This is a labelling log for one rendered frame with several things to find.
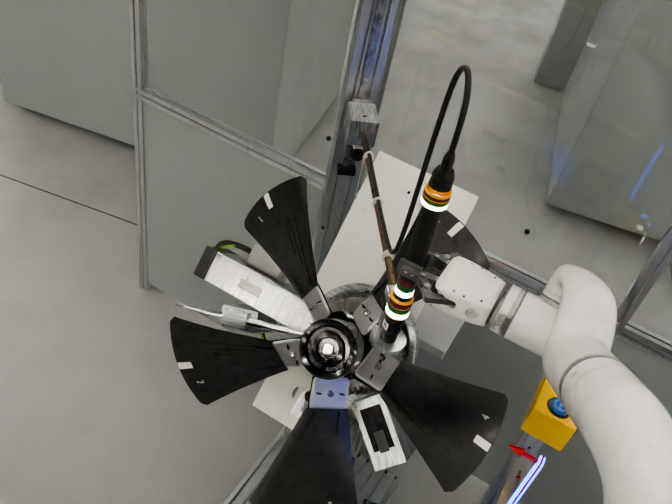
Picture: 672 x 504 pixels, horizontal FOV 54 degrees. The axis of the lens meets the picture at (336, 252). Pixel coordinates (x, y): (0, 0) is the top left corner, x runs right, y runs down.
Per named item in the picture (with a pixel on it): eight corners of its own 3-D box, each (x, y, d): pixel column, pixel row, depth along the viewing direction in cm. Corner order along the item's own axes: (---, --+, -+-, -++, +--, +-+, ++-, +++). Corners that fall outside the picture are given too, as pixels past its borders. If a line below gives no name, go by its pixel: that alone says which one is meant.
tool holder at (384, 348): (365, 318, 130) (375, 283, 124) (400, 320, 132) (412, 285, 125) (370, 354, 124) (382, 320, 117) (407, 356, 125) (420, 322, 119)
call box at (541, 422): (537, 387, 165) (553, 360, 158) (575, 407, 162) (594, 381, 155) (517, 432, 153) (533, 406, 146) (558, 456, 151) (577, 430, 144)
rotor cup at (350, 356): (317, 305, 143) (297, 306, 131) (382, 317, 139) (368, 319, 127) (306, 372, 143) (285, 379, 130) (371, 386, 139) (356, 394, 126)
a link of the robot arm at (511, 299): (497, 347, 108) (480, 338, 109) (513, 315, 114) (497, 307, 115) (515, 313, 102) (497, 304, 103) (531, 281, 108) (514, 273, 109)
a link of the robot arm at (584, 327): (611, 293, 78) (552, 252, 108) (547, 408, 81) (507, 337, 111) (681, 325, 78) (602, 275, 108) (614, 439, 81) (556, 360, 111)
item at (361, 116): (342, 124, 172) (348, 95, 167) (368, 127, 174) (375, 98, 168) (345, 147, 165) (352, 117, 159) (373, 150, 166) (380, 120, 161)
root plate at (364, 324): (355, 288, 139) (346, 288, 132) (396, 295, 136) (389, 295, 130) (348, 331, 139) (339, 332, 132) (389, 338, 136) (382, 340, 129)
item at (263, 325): (317, 342, 145) (177, 309, 155) (319, 332, 145) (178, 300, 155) (314, 343, 143) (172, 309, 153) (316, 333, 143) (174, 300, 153)
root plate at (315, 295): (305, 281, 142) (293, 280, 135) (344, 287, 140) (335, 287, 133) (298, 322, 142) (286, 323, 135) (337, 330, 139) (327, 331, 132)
